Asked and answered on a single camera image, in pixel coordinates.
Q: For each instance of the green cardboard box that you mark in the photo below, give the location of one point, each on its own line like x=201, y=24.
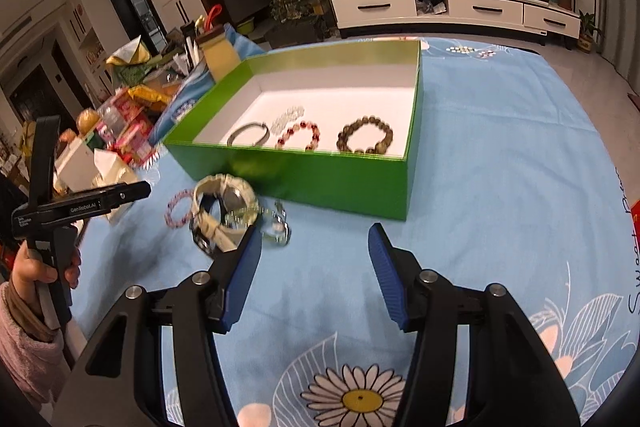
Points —
x=320, y=187

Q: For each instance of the blue floral tablecloth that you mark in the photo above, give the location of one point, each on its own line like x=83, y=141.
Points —
x=500, y=157

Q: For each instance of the dark blue wrist watch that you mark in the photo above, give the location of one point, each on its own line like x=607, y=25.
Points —
x=202, y=242

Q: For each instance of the white television cabinet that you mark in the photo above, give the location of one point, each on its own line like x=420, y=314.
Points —
x=475, y=7

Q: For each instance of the tissue pack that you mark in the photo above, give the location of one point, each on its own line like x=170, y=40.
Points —
x=115, y=172

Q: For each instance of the person's left hand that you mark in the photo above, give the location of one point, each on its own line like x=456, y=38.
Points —
x=30, y=269

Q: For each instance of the large potted plant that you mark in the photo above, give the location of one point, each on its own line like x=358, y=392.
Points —
x=295, y=9

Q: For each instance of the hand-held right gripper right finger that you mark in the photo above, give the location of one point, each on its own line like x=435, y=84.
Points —
x=387, y=277

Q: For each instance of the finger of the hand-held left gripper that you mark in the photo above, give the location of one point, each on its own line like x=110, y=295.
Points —
x=127, y=193
x=44, y=157

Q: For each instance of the person's left forearm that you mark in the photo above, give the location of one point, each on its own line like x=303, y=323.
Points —
x=25, y=347

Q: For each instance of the cream wrist watch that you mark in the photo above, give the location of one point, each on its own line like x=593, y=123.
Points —
x=227, y=187

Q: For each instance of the silver metal bangle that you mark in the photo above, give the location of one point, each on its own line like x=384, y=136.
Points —
x=250, y=125

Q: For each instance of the white cardboard box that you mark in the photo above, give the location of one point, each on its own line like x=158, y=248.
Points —
x=75, y=162

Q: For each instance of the red snack packets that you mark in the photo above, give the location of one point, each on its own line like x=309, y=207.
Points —
x=130, y=127

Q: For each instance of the small potted plant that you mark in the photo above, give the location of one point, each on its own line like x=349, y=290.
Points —
x=587, y=32

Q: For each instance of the green and yellow package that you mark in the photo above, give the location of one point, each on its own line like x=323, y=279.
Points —
x=127, y=59

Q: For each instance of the yellow bottle with brown lid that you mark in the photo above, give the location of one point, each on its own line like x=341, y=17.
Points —
x=220, y=57

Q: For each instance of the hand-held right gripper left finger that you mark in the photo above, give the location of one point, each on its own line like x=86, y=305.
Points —
x=242, y=279

